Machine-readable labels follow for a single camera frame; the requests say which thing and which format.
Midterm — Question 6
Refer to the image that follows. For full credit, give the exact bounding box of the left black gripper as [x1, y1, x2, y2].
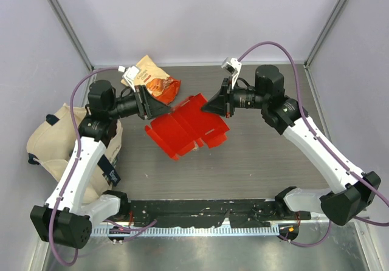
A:
[108, 85, 173, 120]

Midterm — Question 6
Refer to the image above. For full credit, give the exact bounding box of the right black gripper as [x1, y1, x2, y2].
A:
[202, 76, 269, 118]

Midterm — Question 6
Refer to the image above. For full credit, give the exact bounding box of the red paper box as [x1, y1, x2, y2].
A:
[145, 94, 230, 160]

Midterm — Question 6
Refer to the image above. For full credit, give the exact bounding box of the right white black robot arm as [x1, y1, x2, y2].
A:
[201, 62, 381, 225]

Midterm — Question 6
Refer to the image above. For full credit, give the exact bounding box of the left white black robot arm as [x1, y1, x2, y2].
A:
[30, 80, 171, 249]

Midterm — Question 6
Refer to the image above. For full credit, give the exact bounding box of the cassava chips bag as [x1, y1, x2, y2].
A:
[134, 55, 181, 105]

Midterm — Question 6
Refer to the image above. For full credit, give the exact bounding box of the beige canvas tote bag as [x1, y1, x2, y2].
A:
[26, 104, 123, 204]

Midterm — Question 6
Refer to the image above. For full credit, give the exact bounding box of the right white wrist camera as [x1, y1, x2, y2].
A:
[221, 57, 242, 87]

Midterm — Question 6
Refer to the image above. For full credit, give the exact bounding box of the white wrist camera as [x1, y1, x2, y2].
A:
[118, 66, 140, 91]
[221, 57, 242, 87]

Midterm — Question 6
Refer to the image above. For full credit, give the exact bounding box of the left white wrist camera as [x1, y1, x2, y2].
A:
[118, 66, 140, 91]

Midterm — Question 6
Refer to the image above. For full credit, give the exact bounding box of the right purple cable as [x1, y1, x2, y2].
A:
[238, 41, 389, 247]

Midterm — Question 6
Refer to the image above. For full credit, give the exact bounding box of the purple cable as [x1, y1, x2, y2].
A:
[48, 67, 128, 267]
[238, 41, 389, 247]

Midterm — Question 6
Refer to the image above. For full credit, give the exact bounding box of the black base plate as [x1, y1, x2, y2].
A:
[108, 199, 311, 228]

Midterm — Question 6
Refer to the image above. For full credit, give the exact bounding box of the white slotted cable duct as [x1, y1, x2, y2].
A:
[91, 224, 280, 238]

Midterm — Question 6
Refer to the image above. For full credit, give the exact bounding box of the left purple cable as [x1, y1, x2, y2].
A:
[48, 67, 128, 267]

